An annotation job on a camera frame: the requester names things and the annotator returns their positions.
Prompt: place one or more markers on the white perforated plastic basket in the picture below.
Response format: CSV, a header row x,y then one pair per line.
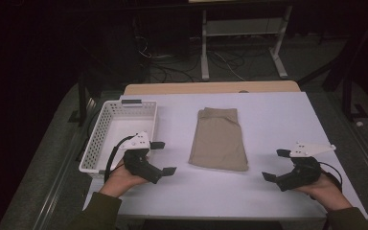
x,y
118,126

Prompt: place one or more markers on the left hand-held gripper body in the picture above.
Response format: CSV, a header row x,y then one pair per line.
x,y
140,164

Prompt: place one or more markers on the wooden table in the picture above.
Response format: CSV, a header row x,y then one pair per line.
x,y
211,87

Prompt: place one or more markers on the white metal desk frame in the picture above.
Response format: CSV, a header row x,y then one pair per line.
x,y
205,48

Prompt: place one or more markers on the white board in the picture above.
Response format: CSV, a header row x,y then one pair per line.
x,y
268,127

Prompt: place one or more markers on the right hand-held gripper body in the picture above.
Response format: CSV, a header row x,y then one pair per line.
x,y
300,174

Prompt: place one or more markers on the small white round object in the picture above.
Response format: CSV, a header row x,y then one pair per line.
x,y
359,124

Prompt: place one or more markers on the beige pants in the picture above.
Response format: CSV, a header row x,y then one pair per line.
x,y
218,140

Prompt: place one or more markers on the person's left hand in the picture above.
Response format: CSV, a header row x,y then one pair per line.
x,y
119,182

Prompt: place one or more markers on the person's right hand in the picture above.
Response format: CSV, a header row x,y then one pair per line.
x,y
324,193

